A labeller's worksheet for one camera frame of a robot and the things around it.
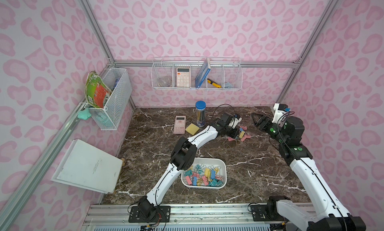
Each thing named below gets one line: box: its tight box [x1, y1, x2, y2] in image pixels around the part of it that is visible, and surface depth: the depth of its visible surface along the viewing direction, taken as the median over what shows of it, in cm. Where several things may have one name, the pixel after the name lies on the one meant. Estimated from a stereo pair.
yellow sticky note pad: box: [185, 123, 200, 136], surface depth 109 cm
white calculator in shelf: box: [176, 67, 191, 88], surface depth 97 cm
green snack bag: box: [85, 70, 112, 109], surface depth 74 cm
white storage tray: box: [181, 157, 227, 190], surface depth 84 cm
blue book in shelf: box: [195, 58, 211, 89], surface depth 90 cm
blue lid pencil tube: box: [195, 100, 207, 128], surface depth 99 cm
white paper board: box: [50, 139, 124, 194], surface depth 69 cm
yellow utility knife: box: [207, 78, 222, 88], surface depth 100 cm
